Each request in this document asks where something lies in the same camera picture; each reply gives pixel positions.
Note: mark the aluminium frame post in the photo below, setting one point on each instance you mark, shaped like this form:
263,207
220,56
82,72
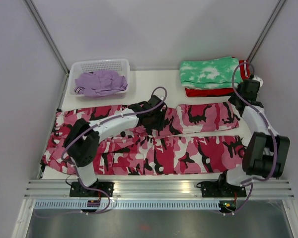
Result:
266,29
46,34

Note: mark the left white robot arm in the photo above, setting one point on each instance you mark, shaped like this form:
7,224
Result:
84,138

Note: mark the right aluminium frame post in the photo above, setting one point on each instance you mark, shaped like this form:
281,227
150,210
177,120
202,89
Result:
266,29

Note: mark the lilac trousers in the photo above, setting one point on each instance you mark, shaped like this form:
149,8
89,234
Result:
100,83

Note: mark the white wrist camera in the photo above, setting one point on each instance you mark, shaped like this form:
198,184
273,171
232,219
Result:
260,80
161,98

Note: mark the white slotted cable duct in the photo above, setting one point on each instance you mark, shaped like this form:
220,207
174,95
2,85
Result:
134,204

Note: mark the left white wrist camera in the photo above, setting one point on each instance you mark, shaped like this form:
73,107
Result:
161,98

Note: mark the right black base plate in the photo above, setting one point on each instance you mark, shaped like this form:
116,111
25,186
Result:
213,189

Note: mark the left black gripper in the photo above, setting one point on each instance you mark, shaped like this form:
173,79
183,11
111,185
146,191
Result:
159,125

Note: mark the white plastic basket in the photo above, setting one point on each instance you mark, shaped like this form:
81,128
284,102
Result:
121,66

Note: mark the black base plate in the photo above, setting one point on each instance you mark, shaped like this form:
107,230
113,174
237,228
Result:
213,189
77,190

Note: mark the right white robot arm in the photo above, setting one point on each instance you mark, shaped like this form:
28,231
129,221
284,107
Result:
266,153

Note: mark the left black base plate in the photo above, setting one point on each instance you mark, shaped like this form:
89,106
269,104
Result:
77,190

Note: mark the red folded trousers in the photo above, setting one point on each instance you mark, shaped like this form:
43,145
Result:
245,70

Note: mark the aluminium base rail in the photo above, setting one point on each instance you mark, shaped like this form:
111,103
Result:
156,189

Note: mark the left aluminium frame post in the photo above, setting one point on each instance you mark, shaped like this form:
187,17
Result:
46,34

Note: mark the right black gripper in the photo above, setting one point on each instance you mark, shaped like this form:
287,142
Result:
232,99

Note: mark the pink camouflage trousers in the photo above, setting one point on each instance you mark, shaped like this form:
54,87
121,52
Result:
191,142

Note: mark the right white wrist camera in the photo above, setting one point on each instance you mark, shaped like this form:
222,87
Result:
260,80

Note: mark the green tie-dye folded trousers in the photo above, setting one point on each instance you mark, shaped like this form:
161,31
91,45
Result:
210,74

